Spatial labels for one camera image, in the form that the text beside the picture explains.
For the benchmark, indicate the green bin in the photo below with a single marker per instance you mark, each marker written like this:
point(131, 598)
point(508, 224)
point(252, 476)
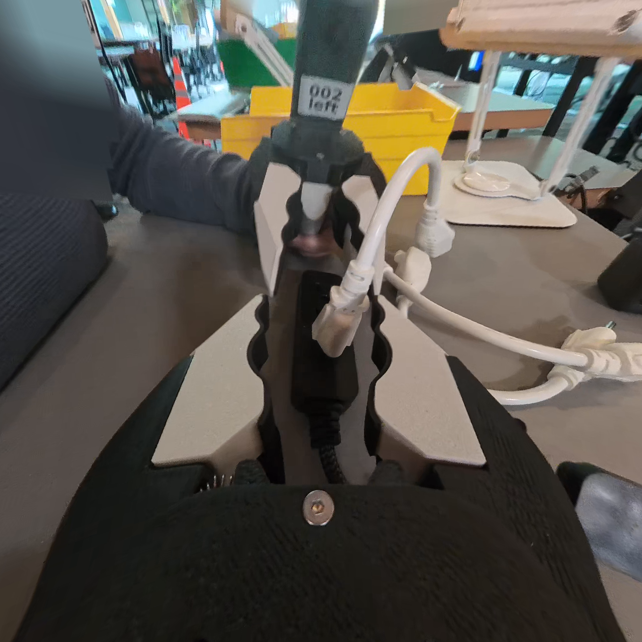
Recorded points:
point(240, 65)

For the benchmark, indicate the white board stand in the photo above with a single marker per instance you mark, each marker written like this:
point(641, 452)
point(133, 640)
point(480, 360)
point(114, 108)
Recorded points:
point(511, 210)

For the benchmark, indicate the person's left forearm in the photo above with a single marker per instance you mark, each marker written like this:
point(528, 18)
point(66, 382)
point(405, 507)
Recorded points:
point(180, 175)

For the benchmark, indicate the black battery charging case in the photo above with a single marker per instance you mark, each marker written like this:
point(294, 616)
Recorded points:
point(622, 281)

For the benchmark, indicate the yellow plastic bin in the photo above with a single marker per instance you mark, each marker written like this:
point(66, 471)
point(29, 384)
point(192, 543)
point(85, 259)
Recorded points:
point(401, 130)

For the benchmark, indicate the orange traffic cone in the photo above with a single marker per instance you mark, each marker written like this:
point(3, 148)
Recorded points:
point(181, 100)

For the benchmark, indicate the person's torso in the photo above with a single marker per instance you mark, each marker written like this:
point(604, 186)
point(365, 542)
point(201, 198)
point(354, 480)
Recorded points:
point(45, 281)

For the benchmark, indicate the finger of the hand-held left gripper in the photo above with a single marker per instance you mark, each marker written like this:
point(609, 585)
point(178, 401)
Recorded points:
point(273, 220)
point(363, 200)

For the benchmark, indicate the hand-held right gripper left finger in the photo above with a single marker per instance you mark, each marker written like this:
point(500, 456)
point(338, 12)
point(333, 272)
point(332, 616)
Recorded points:
point(215, 401)

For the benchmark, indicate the person's left hand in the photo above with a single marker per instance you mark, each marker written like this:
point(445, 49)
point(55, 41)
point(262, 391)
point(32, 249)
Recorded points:
point(313, 245)

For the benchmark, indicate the wooden-edged table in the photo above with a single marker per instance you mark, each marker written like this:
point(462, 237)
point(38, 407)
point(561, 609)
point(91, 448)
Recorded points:
point(506, 113)

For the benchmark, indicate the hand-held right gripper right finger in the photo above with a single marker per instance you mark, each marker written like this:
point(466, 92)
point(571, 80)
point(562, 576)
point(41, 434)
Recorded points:
point(426, 401)

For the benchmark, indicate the black angled plug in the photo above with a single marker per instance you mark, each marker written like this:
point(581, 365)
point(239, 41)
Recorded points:
point(607, 516)

